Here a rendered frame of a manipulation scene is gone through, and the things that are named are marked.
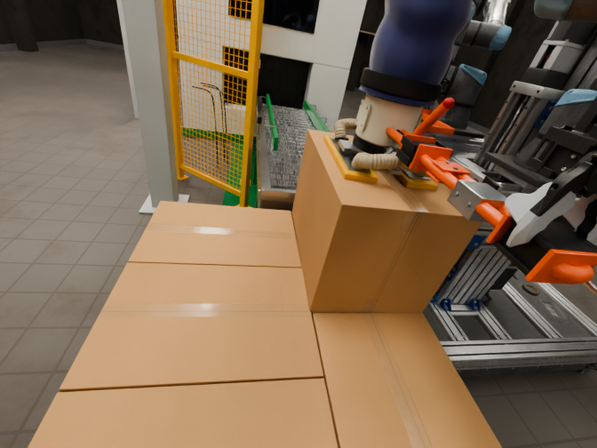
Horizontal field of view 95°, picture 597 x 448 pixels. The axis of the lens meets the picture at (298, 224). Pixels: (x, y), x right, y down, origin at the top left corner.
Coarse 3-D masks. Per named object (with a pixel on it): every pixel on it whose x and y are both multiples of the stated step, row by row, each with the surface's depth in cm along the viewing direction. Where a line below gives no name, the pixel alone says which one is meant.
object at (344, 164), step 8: (328, 136) 102; (344, 136) 95; (328, 144) 96; (336, 144) 94; (336, 152) 89; (344, 152) 89; (352, 152) 83; (336, 160) 85; (344, 160) 83; (352, 160) 83; (344, 168) 79; (352, 168) 78; (344, 176) 77; (352, 176) 76; (360, 176) 77; (368, 176) 77; (376, 176) 78
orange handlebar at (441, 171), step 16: (432, 128) 91; (448, 128) 92; (400, 144) 71; (432, 160) 57; (432, 176) 57; (448, 176) 52; (464, 176) 54; (480, 208) 44; (496, 224) 41; (560, 272) 33; (576, 272) 32; (592, 272) 33
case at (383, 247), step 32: (320, 160) 88; (320, 192) 85; (352, 192) 71; (384, 192) 74; (416, 192) 78; (448, 192) 82; (320, 224) 82; (352, 224) 68; (384, 224) 69; (416, 224) 71; (448, 224) 72; (480, 224) 73; (320, 256) 79; (352, 256) 75; (384, 256) 76; (416, 256) 77; (448, 256) 79; (320, 288) 81; (352, 288) 82; (384, 288) 84; (416, 288) 86
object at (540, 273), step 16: (512, 224) 38; (496, 240) 40; (544, 240) 34; (560, 240) 34; (576, 240) 35; (512, 256) 38; (528, 256) 36; (544, 256) 33; (560, 256) 32; (576, 256) 32; (592, 256) 33; (528, 272) 35; (544, 272) 34
